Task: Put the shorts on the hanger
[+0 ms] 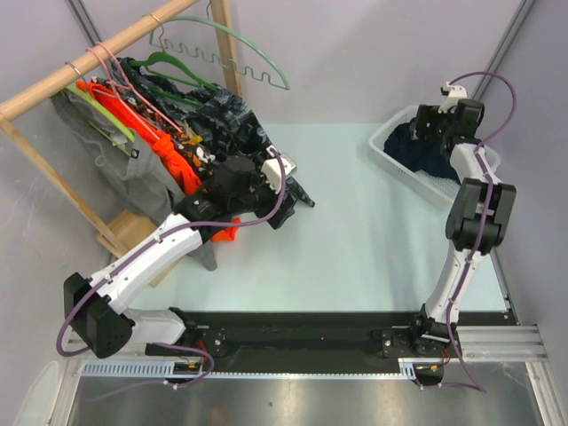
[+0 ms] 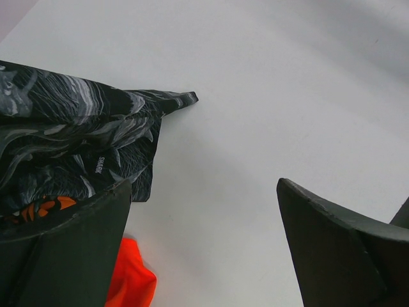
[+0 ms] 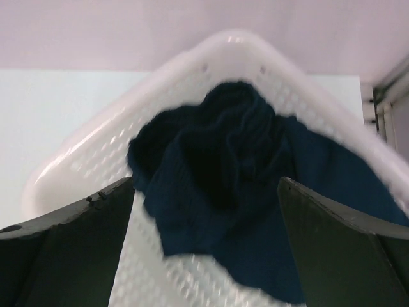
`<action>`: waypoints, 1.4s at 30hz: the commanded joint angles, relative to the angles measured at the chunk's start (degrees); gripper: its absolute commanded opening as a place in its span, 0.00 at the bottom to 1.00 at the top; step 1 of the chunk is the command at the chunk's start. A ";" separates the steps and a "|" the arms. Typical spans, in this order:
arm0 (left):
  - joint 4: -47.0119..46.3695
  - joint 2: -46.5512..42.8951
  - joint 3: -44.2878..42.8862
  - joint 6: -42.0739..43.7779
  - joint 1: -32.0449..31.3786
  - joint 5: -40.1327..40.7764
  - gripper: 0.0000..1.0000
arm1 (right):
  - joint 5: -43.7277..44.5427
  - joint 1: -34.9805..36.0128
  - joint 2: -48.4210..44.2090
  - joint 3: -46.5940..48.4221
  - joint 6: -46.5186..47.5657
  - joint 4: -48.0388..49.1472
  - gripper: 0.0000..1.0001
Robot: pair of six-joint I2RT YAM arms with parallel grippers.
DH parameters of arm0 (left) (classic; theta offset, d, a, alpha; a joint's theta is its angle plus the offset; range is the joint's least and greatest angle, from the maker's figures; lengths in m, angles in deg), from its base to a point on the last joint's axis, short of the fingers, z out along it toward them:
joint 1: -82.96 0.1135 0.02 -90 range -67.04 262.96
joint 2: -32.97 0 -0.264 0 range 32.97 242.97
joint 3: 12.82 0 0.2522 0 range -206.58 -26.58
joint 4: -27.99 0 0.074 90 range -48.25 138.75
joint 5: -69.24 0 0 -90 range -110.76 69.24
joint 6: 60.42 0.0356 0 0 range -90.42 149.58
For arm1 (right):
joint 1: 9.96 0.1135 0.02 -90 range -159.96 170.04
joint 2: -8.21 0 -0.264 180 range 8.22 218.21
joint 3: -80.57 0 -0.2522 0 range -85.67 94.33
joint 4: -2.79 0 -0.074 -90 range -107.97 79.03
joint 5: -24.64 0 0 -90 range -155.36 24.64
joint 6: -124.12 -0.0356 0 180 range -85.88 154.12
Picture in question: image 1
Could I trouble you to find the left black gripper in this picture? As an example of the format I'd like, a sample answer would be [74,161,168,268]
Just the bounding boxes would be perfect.
[229,157,297,229]

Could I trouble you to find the navy blue shorts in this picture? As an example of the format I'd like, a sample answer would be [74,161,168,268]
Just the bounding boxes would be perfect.
[383,122,460,184]

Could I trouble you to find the mint green wavy hanger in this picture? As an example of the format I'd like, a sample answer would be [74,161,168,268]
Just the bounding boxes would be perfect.
[148,16,292,91]

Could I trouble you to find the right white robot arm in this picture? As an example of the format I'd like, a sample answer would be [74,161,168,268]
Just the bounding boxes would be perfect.
[409,99,517,356]

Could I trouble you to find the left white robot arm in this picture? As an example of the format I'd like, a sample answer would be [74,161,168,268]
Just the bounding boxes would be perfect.
[56,154,296,359]

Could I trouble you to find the dark camouflage shorts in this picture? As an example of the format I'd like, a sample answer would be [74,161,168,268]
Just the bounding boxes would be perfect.
[119,56,316,218]

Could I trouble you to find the orange patterned shorts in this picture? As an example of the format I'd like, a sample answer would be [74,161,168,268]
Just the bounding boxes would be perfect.
[78,81,212,195]

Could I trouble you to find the bright orange shorts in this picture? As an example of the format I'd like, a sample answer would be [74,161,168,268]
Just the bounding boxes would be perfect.
[75,79,243,244]

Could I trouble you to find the grey shorts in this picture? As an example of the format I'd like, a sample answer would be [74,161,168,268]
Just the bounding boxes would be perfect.
[51,91,218,272]

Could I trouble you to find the dark green hanger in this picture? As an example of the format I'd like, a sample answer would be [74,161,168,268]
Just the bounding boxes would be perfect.
[120,51,220,109]

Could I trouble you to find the lime green hanger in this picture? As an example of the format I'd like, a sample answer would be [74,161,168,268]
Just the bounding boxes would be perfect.
[66,84,135,142]

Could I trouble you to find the white plastic basket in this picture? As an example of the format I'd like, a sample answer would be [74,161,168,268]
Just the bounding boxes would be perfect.
[368,99,500,207]

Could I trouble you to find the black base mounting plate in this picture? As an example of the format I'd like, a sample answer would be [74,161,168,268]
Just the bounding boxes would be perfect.
[145,311,515,377]

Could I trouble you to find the wooden clothes rack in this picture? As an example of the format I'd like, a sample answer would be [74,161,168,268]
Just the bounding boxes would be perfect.
[0,0,243,288]

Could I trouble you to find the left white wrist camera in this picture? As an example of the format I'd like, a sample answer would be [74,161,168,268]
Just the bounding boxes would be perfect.
[261,154,297,193]

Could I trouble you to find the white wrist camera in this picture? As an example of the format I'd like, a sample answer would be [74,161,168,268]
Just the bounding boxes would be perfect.
[261,154,297,193]
[438,82,468,114]

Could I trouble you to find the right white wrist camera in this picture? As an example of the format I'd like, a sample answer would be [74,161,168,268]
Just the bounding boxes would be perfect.
[438,82,468,114]

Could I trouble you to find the white slotted cable duct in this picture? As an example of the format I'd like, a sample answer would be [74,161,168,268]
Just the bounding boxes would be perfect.
[82,360,416,380]

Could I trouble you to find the pink wire hanger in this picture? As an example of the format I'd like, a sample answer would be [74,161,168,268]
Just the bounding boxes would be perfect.
[86,42,184,134]

